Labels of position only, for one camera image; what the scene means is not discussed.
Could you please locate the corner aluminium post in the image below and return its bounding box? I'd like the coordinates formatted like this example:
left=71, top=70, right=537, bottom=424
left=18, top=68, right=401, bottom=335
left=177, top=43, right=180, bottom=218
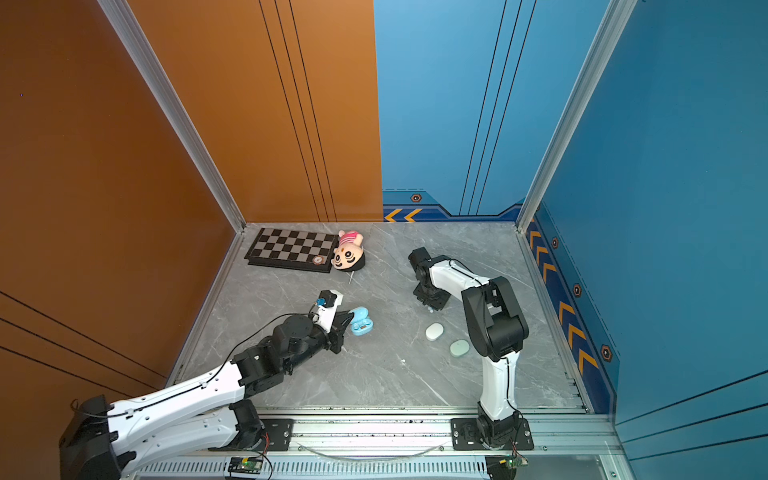
left=98, top=0, right=246, bottom=233
left=516, top=0, right=638, bottom=234

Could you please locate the blue earbud case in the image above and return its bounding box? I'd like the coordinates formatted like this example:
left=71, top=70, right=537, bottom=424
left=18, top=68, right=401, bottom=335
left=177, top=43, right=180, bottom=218
left=349, top=307, right=373, bottom=336

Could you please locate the circuit board right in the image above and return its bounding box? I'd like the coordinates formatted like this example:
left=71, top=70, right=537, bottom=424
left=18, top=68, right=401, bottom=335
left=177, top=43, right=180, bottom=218
left=499, top=455, right=529, bottom=470

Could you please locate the mint green earbud case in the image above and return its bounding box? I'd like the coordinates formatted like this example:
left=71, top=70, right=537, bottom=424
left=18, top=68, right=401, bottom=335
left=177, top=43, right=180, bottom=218
left=449, top=340, right=470, bottom=358

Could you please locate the green circuit board left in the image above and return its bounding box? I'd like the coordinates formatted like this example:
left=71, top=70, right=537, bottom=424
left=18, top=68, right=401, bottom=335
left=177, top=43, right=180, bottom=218
left=227, top=456, right=265, bottom=476

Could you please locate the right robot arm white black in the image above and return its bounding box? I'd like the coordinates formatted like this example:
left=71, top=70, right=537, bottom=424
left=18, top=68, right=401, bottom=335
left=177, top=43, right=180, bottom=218
left=408, top=247, right=534, bottom=451

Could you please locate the left corner aluminium post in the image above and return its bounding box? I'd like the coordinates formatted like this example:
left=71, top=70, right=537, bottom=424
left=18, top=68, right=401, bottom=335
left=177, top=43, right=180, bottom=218
left=98, top=0, right=246, bottom=233

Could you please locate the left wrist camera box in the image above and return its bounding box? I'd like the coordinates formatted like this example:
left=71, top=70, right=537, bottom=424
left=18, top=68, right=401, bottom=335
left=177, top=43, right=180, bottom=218
left=311, top=290, right=344, bottom=333

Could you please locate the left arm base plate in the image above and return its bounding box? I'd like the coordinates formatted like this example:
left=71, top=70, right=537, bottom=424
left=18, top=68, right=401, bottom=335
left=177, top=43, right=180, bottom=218
left=211, top=418, right=295, bottom=453

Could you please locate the white vent grille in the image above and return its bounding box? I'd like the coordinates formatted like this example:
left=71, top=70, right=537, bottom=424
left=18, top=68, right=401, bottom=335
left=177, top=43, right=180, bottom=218
left=133, top=455, right=490, bottom=479

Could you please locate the black white chessboard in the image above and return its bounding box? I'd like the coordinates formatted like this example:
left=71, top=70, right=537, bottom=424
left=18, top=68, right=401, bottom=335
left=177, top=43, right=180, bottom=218
left=244, top=227, right=338, bottom=273

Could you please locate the aluminium front rail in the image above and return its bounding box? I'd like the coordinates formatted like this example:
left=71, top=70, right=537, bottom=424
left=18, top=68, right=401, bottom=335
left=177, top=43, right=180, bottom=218
left=122, top=410, right=619, bottom=457

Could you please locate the right corner aluminium post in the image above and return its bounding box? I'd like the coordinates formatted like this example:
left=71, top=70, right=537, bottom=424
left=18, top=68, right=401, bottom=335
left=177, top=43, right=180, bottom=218
left=516, top=0, right=638, bottom=234

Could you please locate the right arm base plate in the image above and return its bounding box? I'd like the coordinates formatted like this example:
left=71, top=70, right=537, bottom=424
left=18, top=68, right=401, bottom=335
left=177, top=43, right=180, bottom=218
left=450, top=417, right=535, bottom=451

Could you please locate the white earbud case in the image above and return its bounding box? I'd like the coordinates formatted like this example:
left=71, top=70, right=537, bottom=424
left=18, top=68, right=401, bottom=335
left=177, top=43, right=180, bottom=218
left=425, top=323, right=444, bottom=341

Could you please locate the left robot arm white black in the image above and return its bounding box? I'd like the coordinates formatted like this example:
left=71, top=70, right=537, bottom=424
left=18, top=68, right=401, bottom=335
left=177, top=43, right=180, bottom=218
left=59, top=311, right=355, bottom=479

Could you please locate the plush doll pink shirt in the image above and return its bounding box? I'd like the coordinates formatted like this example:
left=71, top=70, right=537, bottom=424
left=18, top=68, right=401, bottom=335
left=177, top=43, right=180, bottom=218
left=331, top=231, right=366, bottom=273

